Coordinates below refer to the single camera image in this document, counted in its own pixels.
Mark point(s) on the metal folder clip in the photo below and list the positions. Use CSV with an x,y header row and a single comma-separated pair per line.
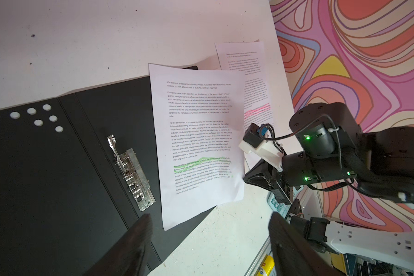
x,y
134,176

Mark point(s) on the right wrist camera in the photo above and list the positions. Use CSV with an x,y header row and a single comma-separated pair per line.
x,y
255,141

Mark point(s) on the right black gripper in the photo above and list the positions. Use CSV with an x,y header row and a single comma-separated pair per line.
x,y
325,132

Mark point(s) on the black file folder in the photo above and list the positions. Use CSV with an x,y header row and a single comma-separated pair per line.
x,y
64,202

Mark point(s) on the teal calculator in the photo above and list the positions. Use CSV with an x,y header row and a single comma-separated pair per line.
x,y
281,208

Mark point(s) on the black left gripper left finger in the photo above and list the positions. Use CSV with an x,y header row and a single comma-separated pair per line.
x,y
128,257

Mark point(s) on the yellow label tag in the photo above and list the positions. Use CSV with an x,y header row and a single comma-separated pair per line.
x,y
266,267

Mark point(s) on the green highlighted printed paper sheet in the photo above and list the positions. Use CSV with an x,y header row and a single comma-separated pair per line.
x,y
199,123

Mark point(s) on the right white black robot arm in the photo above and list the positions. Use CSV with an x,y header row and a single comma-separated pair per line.
x,y
384,167

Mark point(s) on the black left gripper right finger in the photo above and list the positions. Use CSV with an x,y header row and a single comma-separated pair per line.
x,y
293,256

